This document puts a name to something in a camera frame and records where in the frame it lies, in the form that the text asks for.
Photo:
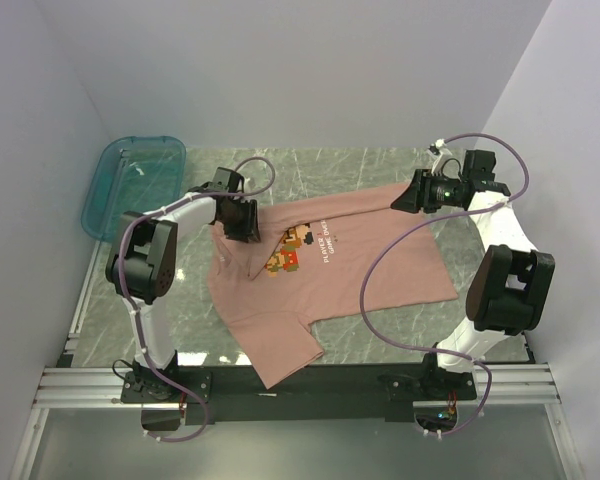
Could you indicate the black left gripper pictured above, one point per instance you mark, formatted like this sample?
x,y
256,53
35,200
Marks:
x,y
250,228

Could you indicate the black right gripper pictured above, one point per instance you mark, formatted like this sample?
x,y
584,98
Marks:
x,y
418,197

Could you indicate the pink t shirt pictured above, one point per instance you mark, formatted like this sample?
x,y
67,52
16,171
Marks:
x,y
314,262

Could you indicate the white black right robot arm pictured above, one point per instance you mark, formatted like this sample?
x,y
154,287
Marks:
x,y
510,287

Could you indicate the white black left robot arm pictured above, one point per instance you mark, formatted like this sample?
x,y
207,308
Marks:
x,y
142,268

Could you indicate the teal transparent plastic bin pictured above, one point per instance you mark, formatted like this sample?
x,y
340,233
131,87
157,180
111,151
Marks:
x,y
133,174

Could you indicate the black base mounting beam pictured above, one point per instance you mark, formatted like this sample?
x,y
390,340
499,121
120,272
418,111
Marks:
x,y
194,410

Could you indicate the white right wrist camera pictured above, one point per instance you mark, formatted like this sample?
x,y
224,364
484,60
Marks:
x,y
439,153

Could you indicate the aluminium frame rail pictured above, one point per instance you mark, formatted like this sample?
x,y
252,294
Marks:
x,y
505,384

